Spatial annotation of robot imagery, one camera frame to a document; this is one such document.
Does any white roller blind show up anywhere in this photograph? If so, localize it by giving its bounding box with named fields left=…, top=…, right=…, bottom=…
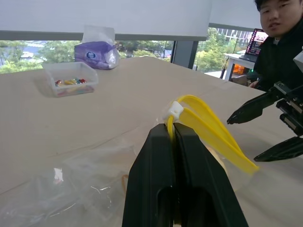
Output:
left=0, top=0, right=213, bottom=41

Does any clear plastic snack container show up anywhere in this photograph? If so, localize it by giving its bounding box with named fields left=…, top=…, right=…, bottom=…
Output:
left=42, top=61, right=99, bottom=97

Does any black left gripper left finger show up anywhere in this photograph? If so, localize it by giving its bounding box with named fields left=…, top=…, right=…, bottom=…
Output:
left=122, top=122, right=177, bottom=227

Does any purple tissue pack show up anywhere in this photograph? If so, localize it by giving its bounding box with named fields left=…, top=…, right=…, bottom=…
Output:
left=74, top=25, right=121, bottom=70

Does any open laptop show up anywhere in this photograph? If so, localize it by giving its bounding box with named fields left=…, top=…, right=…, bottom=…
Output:
left=244, top=28, right=269, bottom=57

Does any person in black jacket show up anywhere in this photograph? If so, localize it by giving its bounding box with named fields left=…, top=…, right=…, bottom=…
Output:
left=247, top=0, right=303, bottom=92

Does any white side table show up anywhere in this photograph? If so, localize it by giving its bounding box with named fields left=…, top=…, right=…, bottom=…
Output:
left=223, top=53, right=258, bottom=82

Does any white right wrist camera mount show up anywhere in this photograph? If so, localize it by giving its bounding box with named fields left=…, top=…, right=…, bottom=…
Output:
left=293, top=46, right=303, bottom=73

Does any dark window frame post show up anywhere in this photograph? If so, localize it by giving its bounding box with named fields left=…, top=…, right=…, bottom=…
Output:
left=172, top=40, right=199, bottom=70

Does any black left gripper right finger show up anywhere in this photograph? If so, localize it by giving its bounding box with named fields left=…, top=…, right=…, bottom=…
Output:
left=173, top=122, right=249, bottom=227

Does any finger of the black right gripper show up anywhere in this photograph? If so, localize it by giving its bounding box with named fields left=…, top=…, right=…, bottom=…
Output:
left=226, top=88, right=277, bottom=125
left=253, top=136, right=303, bottom=162

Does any clear plastic bag yellow zip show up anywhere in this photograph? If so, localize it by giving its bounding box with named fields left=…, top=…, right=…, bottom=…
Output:
left=0, top=94, right=260, bottom=227

